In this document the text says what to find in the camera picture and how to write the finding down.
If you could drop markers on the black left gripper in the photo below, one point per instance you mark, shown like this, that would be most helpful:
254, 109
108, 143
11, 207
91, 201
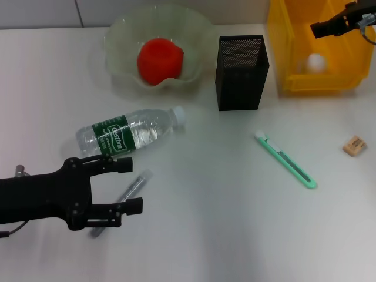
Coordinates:
44, 196

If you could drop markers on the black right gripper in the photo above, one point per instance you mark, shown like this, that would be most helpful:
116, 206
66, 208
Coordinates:
368, 6

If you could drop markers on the grey glitter pen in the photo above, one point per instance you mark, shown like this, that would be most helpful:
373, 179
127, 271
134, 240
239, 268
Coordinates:
136, 183

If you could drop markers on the white paper ball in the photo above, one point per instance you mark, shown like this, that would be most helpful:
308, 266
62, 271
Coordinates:
315, 63

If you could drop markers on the clear water bottle green label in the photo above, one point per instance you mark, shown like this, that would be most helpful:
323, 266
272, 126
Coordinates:
117, 138

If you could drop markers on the tan eraser block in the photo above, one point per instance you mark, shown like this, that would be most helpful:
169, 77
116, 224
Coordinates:
355, 146

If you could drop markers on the orange toy fruit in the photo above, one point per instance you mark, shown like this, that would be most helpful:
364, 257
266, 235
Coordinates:
160, 61

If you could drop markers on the mint green utility knife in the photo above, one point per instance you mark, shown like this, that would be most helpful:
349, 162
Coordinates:
285, 160

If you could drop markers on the black mesh pen holder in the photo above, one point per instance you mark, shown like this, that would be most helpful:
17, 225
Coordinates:
239, 85

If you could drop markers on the pale green glass fruit plate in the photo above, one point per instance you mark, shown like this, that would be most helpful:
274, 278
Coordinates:
123, 53

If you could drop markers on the yellow plastic bin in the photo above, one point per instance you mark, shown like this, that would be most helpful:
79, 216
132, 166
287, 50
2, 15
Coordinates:
323, 79

